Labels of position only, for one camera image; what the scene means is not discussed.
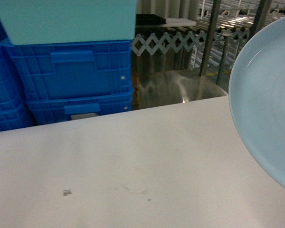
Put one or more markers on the light blue oval tray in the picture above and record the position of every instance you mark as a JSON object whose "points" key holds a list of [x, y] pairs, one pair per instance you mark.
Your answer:
{"points": [[257, 98]]}

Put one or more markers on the stainless steel table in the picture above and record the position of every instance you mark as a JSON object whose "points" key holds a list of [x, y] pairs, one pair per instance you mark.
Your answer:
{"points": [[175, 87]]}

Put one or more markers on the expandable roller conveyor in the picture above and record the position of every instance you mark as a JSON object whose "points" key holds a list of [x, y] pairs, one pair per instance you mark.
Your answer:
{"points": [[163, 40]]}

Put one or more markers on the blue crate right top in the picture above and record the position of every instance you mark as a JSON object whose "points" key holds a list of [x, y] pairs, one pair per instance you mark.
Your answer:
{"points": [[73, 70]]}

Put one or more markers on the blue crate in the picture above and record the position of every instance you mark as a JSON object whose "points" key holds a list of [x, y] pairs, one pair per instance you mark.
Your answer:
{"points": [[11, 90], [19, 117], [73, 70], [60, 110]]}

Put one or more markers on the blue crate right bottom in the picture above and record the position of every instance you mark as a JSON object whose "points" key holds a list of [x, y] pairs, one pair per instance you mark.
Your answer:
{"points": [[60, 110]]}

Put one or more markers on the blue crate middle bottom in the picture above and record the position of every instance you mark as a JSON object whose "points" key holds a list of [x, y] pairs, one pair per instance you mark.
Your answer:
{"points": [[19, 117]]}

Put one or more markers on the blue crate middle top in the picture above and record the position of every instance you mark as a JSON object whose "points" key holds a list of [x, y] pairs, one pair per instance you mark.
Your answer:
{"points": [[11, 90]]}

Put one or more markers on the teal plastic box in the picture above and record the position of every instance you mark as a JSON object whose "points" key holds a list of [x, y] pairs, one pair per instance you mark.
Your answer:
{"points": [[34, 22]]}

